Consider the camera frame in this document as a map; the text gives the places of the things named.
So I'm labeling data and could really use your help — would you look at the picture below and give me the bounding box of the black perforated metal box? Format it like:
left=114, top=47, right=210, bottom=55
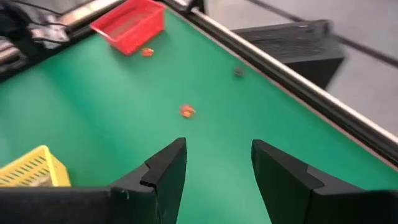
left=233, top=19, right=345, bottom=90

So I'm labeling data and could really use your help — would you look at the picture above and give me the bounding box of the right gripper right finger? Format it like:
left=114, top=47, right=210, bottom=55
left=251, top=139, right=371, bottom=224

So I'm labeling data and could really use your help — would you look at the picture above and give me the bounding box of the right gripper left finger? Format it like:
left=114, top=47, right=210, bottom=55
left=110, top=138, right=188, bottom=224

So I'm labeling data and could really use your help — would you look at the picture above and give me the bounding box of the yellow plastic basket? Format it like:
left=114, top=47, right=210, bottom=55
left=0, top=144, right=72, bottom=188

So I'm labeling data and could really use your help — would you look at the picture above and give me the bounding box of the black metal table frame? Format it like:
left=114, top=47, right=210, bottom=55
left=0, top=0, right=398, bottom=170

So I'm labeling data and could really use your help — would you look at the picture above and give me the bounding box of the red plastic basket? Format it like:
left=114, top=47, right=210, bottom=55
left=90, top=0, right=167, bottom=56

